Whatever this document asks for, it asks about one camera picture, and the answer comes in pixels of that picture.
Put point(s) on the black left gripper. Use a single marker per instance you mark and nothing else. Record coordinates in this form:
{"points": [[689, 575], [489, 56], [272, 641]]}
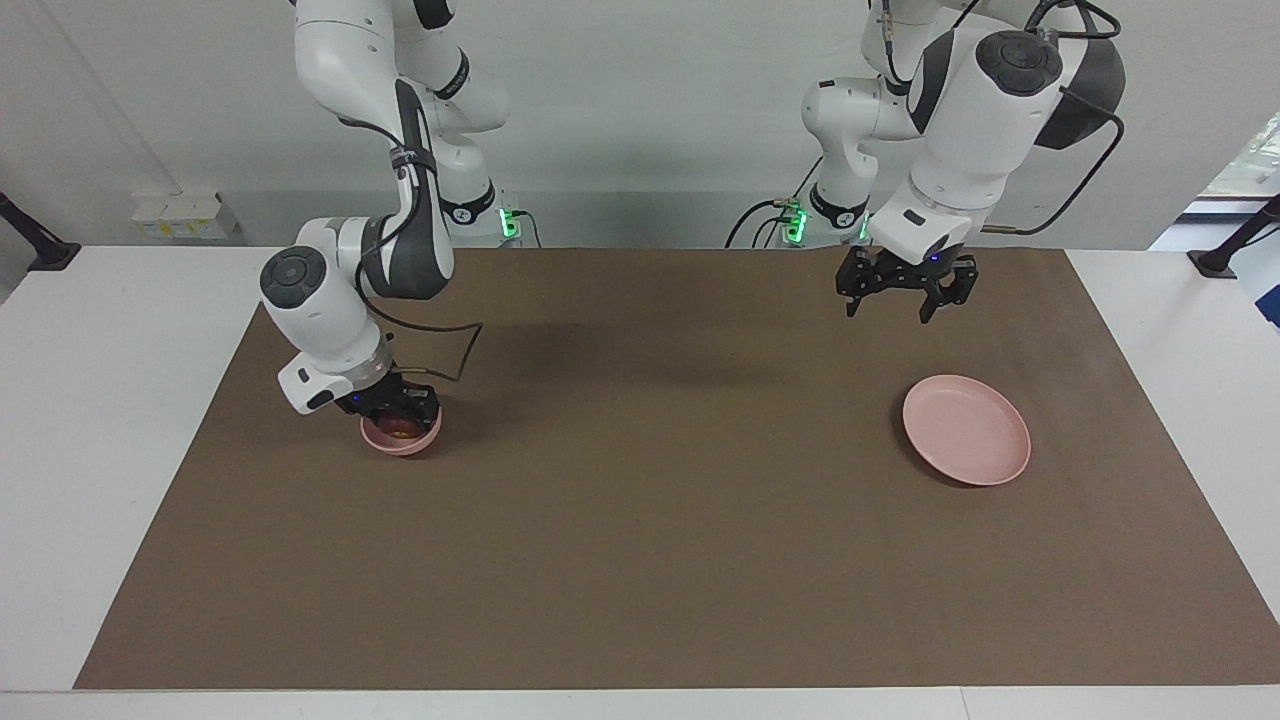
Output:
{"points": [[905, 275]]}

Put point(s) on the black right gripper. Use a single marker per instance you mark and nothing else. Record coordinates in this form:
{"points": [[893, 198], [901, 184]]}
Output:
{"points": [[395, 400]]}

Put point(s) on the dark red apple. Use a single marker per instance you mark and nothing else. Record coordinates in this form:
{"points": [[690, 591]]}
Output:
{"points": [[402, 432]]}

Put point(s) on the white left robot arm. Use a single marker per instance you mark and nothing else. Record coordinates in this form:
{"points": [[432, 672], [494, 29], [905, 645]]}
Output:
{"points": [[980, 130]]}

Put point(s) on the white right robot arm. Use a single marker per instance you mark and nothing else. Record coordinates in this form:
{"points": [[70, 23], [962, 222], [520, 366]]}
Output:
{"points": [[330, 300]]}

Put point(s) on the pink bowl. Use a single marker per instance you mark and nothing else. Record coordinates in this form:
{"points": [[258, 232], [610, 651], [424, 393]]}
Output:
{"points": [[400, 446]]}

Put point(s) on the pink plate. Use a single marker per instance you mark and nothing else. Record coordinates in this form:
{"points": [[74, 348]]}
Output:
{"points": [[965, 430]]}

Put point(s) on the brown table mat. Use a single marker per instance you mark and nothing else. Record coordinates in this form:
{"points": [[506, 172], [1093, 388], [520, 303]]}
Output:
{"points": [[640, 520]]}

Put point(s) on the black clamp stand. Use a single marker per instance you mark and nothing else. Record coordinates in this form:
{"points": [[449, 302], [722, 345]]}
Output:
{"points": [[1235, 245], [35, 245]]}

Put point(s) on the light blue object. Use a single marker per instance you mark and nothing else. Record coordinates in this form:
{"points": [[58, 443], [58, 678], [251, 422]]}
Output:
{"points": [[1262, 285]]}

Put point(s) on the white wall socket boxes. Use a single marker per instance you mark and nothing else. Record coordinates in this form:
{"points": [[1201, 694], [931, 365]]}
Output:
{"points": [[185, 215]]}

